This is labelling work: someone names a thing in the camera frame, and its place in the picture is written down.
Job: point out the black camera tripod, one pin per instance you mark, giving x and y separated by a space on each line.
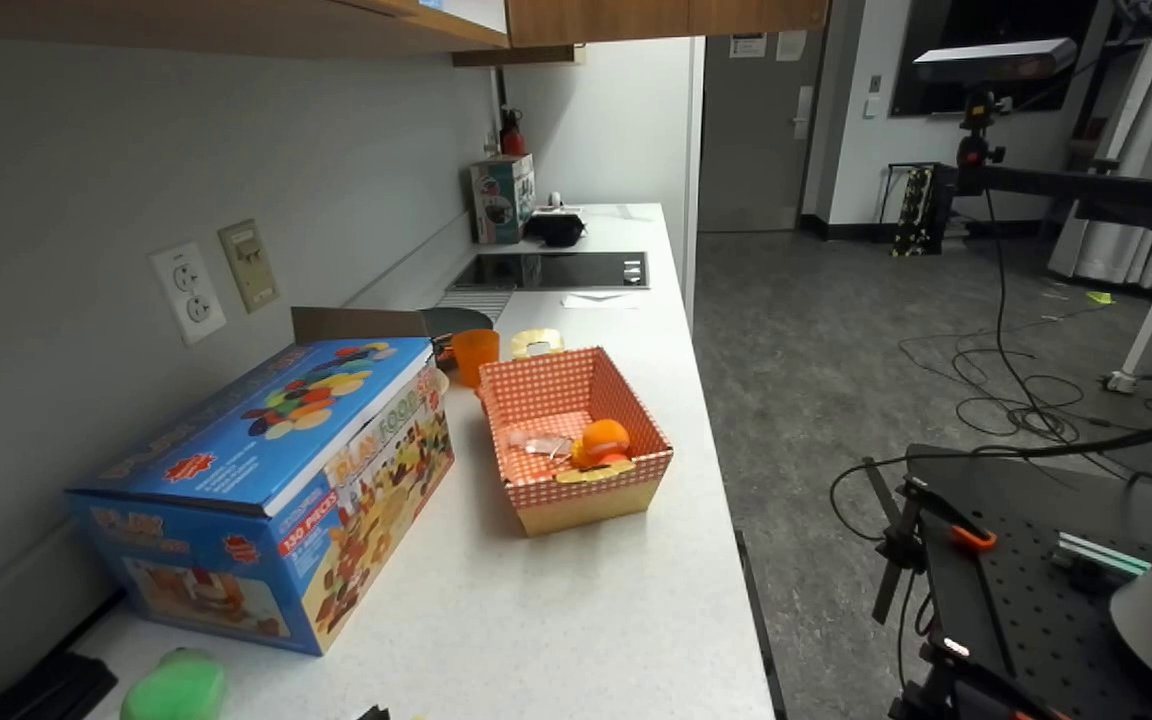
976 133

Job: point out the orange toy fruit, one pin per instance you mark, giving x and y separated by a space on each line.
601 440

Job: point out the grey room door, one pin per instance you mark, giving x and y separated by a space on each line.
756 133

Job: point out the red bottle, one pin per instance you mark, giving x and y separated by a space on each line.
514 133

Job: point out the dark round pan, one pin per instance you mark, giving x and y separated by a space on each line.
458 317

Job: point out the stereo camera bar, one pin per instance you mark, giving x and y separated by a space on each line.
998 58

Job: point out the black pouch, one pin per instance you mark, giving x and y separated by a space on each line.
554 228

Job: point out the brown wooden board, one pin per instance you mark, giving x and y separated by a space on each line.
351 327

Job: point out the wooden cabinet door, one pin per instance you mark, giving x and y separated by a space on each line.
671 16

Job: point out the green plastic item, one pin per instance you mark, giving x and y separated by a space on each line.
176 686

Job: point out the black equipment rack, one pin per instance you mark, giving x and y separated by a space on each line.
920 205

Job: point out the orange plastic cup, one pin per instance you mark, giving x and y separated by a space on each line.
472 352

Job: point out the black horizontal beam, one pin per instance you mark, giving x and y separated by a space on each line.
1110 196

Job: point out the white wall outlet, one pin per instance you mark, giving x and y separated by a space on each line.
191 292

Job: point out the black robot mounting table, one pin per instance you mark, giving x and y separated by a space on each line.
1043 612

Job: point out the teal tool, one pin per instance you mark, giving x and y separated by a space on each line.
1101 555

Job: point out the wooden upper cabinet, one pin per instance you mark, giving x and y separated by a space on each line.
202 21

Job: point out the orange checkered cardboard box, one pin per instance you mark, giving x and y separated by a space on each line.
562 400

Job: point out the grey curtain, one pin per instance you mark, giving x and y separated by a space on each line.
1139 104

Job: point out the cream bowl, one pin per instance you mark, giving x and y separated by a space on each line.
537 342

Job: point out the black cooktop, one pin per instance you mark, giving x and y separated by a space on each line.
551 268

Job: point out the teal printed box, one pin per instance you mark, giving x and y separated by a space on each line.
501 196

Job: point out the white toy piece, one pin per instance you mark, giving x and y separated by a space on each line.
547 450

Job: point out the orange black clamp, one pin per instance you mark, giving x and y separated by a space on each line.
970 536

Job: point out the dark wall screen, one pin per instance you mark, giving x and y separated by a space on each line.
989 24

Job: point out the blue toy packaging box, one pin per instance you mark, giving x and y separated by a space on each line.
282 466

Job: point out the beige switch plate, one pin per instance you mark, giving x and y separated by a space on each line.
248 265

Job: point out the black flat item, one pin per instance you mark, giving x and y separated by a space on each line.
42 690

